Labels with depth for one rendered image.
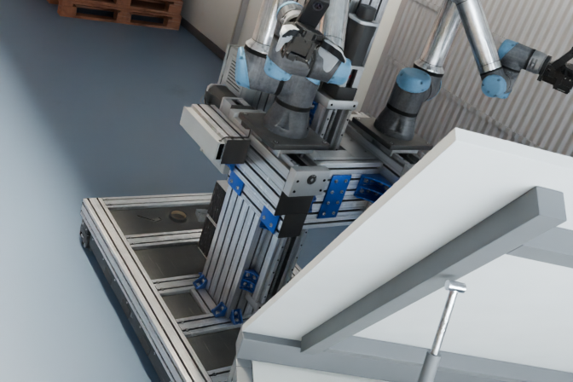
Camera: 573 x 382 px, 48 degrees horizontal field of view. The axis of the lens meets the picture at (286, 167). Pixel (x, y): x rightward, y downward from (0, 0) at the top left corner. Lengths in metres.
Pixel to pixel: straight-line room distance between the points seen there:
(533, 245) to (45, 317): 2.26
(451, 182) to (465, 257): 0.16
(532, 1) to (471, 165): 3.25
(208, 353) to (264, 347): 0.91
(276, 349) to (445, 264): 0.74
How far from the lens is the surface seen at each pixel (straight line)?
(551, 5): 3.94
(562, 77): 2.31
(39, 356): 2.70
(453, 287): 1.00
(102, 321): 2.88
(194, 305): 2.72
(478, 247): 0.93
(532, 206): 0.84
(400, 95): 2.28
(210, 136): 2.07
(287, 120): 1.97
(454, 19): 2.37
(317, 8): 1.46
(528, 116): 3.93
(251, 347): 1.63
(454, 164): 0.79
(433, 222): 0.94
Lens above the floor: 1.89
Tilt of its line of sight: 24 degrees down
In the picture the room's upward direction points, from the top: 19 degrees clockwise
